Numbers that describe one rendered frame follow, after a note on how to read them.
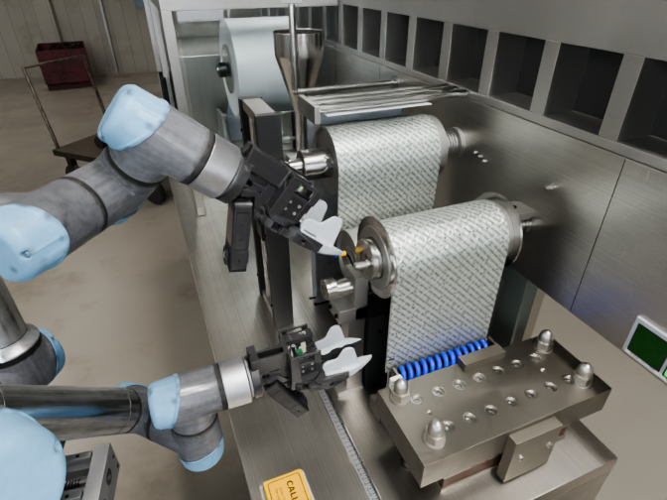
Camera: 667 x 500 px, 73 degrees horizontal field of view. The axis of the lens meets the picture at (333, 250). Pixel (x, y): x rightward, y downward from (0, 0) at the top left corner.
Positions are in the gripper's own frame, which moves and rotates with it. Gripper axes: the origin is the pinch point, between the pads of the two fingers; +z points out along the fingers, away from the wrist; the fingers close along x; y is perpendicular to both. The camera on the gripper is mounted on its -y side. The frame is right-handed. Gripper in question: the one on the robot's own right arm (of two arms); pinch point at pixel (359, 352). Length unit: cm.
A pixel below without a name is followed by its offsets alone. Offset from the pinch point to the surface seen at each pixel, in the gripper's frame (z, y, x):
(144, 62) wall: -13, -92, 887
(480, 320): 26.5, -0.8, -0.5
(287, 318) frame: -4.4, -17.0, 32.7
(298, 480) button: -15.4, -16.7, -8.9
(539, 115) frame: 39, 36, 9
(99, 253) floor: -77, -109, 250
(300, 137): 15, 14, 76
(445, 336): 18.3, -2.2, -0.5
